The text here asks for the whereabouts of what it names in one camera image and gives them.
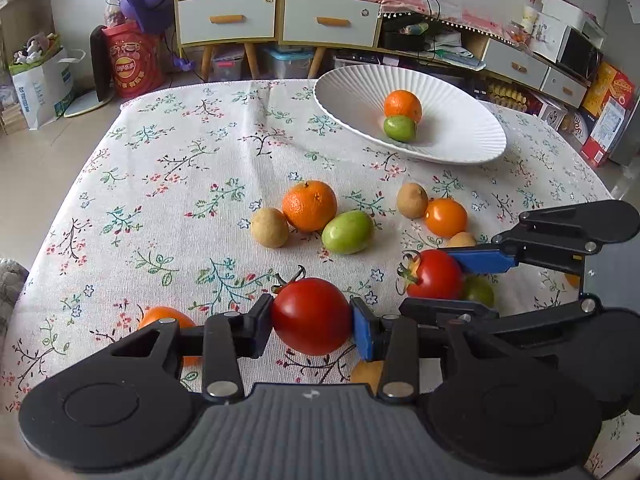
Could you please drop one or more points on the grey fuzzy cloth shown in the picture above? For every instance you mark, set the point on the grey fuzzy cloth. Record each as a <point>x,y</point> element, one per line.
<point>10,285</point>

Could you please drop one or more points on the low wooden cabinet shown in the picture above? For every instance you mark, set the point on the low wooden cabinet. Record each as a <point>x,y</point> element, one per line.
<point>280,20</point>

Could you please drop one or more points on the black microwave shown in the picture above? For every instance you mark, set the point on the black microwave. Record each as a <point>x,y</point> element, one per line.
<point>577,52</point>

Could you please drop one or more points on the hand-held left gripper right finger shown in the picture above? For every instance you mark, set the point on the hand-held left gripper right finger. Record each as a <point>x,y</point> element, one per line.
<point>365,327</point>

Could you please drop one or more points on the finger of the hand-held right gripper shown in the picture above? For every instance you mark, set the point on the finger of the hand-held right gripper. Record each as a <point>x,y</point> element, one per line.
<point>440,308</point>
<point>480,260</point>

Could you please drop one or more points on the red snack bag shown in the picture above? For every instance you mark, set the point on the red snack bag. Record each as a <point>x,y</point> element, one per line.
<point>132,65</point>

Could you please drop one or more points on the black panel on round base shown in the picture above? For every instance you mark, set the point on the black panel on round base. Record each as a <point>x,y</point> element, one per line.
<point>100,65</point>

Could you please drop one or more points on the small green plum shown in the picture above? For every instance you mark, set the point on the small green plum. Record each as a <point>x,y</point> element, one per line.
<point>480,290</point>

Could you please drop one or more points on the yellow red carton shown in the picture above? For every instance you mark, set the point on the yellow red carton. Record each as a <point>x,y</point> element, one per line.
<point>607,90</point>

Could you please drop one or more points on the purple plush toy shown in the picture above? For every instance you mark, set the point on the purple plush toy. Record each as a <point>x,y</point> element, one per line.
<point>145,0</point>

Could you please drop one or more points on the small clear storage bin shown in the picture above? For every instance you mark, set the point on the small clear storage bin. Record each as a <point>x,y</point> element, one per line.
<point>227,65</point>

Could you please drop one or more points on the low white drawer cabinet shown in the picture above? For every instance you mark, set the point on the low white drawer cabinet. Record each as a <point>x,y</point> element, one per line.
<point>515,67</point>

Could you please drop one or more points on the orange tomato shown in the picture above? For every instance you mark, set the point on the orange tomato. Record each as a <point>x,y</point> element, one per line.
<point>446,217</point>
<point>160,314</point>

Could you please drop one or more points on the red tomato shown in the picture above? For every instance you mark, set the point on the red tomato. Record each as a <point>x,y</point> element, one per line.
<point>310,317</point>
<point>435,275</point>

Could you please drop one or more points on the small plush toy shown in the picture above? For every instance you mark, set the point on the small plush toy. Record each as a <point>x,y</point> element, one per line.
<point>35,47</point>

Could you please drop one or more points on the small tangerine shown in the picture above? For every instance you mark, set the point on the small tangerine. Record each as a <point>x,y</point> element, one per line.
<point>402,102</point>

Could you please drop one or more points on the white paper bag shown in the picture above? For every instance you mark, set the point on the white paper bag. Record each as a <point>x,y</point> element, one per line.
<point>42,92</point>

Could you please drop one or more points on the clear storage bin blue lid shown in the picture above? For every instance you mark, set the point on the clear storage bin blue lid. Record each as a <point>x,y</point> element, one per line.
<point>287,62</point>

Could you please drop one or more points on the tall wooden shelf cabinet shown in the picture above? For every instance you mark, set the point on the tall wooden shelf cabinet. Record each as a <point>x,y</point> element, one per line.
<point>175,10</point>

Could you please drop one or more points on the floral tablecloth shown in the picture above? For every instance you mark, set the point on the floral tablecloth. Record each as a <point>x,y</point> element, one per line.
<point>175,185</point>

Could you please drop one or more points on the large green plum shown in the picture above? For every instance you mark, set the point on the large green plum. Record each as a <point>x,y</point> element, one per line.
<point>347,232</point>

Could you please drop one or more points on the wooden bookshelf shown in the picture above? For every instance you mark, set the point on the wooden bookshelf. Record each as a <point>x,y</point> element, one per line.
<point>25,10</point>

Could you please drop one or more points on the white ribbed plate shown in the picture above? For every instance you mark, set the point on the white ribbed plate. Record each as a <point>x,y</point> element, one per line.
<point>360,95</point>

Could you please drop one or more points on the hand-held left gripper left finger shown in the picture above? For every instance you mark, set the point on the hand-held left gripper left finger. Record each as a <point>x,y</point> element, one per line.
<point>257,327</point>

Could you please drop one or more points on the white appliance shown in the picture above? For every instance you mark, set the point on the white appliance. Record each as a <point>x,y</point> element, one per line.
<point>565,10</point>

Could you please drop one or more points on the large tangerine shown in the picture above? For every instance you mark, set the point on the large tangerine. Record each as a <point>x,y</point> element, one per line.
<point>309,205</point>

